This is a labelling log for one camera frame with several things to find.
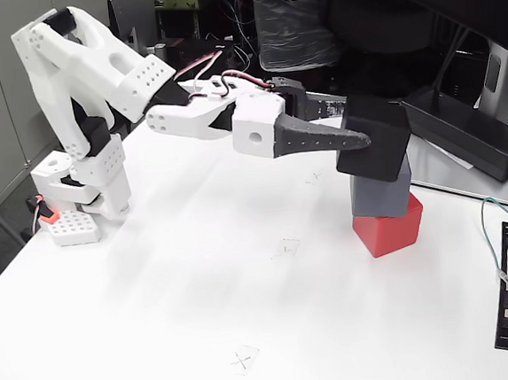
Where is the black wooden cube block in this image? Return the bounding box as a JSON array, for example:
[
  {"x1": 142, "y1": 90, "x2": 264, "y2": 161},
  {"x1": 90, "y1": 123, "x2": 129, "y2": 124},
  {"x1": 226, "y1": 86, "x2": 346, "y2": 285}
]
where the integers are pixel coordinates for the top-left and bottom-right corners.
[{"x1": 330, "y1": 90, "x2": 416, "y2": 188}]

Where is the grey wooden cube block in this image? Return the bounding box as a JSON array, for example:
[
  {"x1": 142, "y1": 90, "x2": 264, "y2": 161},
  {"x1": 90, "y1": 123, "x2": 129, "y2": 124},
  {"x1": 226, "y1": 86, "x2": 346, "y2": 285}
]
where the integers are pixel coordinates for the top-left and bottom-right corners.
[{"x1": 348, "y1": 153, "x2": 417, "y2": 223}]

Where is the clear tape X mark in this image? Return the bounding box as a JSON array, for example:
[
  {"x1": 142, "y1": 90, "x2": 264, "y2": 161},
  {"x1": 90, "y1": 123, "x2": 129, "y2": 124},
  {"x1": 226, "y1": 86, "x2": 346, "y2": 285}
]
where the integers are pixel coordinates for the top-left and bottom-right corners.
[
  {"x1": 267, "y1": 237, "x2": 302, "y2": 260},
  {"x1": 227, "y1": 345, "x2": 263, "y2": 377},
  {"x1": 304, "y1": 167, "x2": 330, "y2": 190}
]

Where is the black computer case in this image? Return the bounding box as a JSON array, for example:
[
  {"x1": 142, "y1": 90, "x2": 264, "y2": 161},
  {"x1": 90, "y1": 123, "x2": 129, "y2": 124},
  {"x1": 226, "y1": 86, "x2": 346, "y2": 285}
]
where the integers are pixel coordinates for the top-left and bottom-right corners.
[{"x1": 164, "y1": 34, "x2": 238, "y2": 81}]

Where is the plastic wrapped dark bin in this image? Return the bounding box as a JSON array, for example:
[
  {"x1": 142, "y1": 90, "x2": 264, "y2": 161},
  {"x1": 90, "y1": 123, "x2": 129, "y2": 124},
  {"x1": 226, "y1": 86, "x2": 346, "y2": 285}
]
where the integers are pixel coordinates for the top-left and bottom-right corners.
[{"x1": 246, "y1": 0, "x2": 345, "y2": 74}]

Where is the red wooden cube block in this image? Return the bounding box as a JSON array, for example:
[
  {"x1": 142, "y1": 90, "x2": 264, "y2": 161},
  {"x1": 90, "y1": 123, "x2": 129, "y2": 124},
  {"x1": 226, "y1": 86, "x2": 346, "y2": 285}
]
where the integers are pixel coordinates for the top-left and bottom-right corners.
[{"x1": 350, "y1": 190, "x2": 429, "y2": 261}]

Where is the black power adapter brick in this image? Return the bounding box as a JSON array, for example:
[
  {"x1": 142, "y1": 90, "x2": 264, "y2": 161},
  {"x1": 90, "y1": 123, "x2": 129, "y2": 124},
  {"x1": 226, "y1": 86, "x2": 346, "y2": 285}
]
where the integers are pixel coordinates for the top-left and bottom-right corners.
[{"x1": 398, "y1": 80, "x2": 508, "y2": 190}]

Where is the pink white servo cable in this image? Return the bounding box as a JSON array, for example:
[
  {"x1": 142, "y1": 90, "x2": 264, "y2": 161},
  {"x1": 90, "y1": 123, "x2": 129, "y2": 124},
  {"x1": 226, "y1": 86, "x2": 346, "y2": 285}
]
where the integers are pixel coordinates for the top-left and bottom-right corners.
[{"x1": 173, "y1": 45, "x2": 282, "y2": 104}]

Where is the silver metal post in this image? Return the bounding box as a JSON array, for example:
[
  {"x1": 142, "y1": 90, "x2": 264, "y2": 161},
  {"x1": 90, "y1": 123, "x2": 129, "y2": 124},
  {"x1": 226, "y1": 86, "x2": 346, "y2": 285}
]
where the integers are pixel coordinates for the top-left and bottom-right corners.
[{"x1": 147, "y1": 42, "x2": 168, "y2": 65}]

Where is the thin green wire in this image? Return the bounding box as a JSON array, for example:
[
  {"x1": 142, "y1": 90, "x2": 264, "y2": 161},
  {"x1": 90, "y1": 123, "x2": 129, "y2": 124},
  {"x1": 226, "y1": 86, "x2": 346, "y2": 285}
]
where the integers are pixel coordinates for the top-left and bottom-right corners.
[{"x1": 478, "y1": 196, "x2": 508, "y2": 286}]

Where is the orange cable connector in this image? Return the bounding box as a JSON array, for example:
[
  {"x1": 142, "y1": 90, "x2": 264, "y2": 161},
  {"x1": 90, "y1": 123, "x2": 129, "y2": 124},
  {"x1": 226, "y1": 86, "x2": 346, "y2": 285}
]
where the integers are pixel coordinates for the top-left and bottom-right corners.
[{"x1": 25, "y1": 193, "x2": 61, "y2": 237}]

